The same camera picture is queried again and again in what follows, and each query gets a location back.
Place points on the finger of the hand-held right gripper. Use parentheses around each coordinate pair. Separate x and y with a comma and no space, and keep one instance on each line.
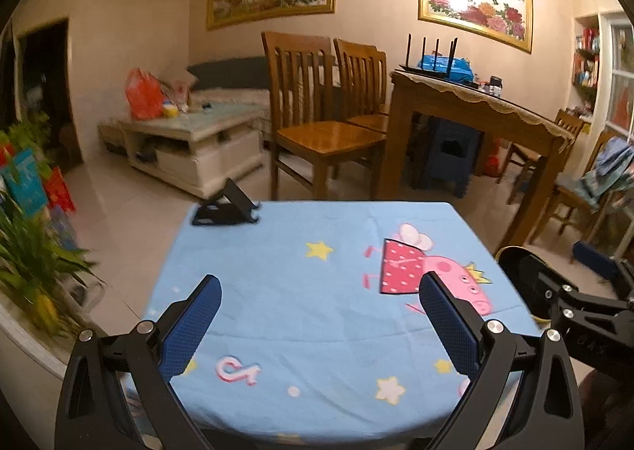
(550,286)
(594,259)

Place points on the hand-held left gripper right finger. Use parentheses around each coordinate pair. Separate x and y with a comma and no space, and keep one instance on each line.
(448,321)

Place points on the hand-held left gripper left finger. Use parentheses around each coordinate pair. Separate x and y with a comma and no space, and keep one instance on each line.
(188,326)

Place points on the black gold-rimmed trash bin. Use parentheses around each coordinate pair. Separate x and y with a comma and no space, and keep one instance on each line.
(515,276)

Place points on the wooden chair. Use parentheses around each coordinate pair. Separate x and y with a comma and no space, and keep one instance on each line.
(569,123)
(545,222)
(361,68)
(327,133)

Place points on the dark seat cushion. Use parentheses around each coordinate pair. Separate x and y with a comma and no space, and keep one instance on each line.
(574,181)

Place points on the pile of clothes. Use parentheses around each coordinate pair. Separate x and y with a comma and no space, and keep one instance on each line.
(614,157)

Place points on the blue cartoon printed cloth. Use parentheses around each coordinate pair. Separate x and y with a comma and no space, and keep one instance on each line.
(307,311)

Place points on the red plastic bag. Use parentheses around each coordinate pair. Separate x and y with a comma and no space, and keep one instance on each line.
(494,162)

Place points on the black phone stand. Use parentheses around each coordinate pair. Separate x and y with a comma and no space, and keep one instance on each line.
(237,197)

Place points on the red paper decoration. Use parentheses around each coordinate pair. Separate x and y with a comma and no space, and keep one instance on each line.
(625,113)

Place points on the blue plastic stool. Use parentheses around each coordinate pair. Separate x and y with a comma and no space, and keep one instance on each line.
(446,167)

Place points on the white coffee table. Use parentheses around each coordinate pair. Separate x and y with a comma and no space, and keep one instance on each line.
(198,167)

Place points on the white planter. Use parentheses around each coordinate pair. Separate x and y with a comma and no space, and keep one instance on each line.
(29,346)

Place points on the green potted plant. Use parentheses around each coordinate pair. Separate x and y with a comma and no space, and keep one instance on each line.
(29,252)

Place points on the white framed glass door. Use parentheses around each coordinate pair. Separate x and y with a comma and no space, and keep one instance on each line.
(607,83)

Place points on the red gift bag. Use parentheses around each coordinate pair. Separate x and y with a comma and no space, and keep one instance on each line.
(59,192)

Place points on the wooden dining table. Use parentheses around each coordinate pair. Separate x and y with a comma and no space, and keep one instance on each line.
(396,142)

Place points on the cream lace table cover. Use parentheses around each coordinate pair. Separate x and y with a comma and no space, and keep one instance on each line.
(495,100)

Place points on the blue gift bag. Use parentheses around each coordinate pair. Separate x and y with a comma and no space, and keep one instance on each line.
(25,187)

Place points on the small yellow toy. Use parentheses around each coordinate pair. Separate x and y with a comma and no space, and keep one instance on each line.
(171,110)

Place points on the blue plastic bag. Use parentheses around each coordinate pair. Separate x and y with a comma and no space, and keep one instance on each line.
(460,71)

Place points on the white plastic bag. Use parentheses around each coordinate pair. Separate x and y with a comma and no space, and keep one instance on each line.
(179,93)

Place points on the orange plastic bag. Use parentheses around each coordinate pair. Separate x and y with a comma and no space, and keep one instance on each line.
(143,95)

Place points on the black router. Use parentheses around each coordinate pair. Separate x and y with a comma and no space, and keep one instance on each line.
(421,71)

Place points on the grey sofa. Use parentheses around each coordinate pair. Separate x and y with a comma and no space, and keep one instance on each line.
(228,73)

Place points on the framed flower painting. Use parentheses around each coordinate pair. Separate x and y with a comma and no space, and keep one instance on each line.
(475,4)

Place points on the dark wooden door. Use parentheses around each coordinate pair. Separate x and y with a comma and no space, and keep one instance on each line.
(44,83)

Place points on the wall shelf with goods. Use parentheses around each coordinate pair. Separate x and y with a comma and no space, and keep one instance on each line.
(587,58)

